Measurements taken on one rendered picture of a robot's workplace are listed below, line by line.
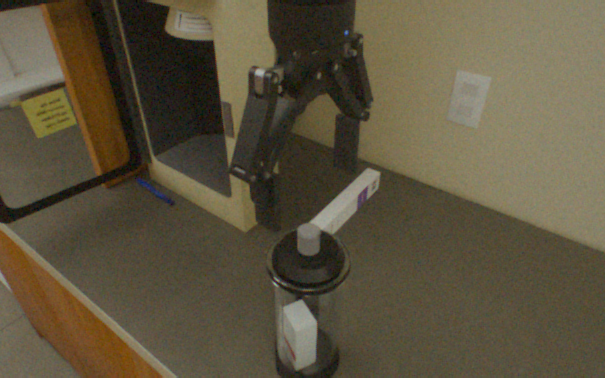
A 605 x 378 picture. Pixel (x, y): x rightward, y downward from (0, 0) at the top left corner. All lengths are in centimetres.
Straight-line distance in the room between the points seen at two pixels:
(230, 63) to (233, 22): 6
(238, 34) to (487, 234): 63
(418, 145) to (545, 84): 30
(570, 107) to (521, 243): 28
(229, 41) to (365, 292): 49
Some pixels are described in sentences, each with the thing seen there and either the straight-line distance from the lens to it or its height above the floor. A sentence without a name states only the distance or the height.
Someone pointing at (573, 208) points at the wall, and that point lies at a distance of 107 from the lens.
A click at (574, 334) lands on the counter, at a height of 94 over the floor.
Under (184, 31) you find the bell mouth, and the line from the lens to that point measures 83.
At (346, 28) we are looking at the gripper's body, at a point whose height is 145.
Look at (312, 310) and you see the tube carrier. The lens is 56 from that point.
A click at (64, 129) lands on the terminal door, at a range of 99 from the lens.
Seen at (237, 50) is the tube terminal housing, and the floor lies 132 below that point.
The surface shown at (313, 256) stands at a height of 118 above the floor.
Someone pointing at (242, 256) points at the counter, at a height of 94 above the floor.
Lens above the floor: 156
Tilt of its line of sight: 37 degrees down
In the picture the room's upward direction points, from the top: straight up
